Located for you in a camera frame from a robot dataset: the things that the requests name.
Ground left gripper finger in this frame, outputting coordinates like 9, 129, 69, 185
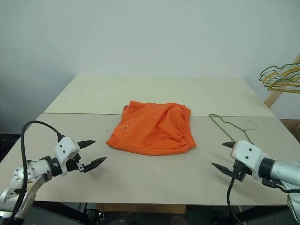
83, 156, 107, 174
76, 140, 96, 150

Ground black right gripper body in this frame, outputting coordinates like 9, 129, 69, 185
232, 160, 253, 182

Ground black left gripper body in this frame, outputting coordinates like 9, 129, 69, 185
66, 152, 85, 174

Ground olive wire hanger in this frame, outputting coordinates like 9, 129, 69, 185
209, 114, 258, 145

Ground orange shorts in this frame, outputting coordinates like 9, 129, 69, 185
105, 100, 196, 156

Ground wooden clothes rack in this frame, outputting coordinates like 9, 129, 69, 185
263, 51, 300, 109

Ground brown cardboard box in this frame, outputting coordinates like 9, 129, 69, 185
280, 119, 300, 142

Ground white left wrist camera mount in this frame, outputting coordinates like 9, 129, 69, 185
54, 137, 79, 177

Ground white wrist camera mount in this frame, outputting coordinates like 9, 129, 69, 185
230, 140, 268, 181
54, 137, 79, 177

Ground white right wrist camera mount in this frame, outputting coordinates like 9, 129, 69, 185
230, 140, 268, 181

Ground black table frame bar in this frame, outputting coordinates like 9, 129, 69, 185
234, 205, 290, 222

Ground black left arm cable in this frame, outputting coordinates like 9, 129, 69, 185
4, 120, 66, 225

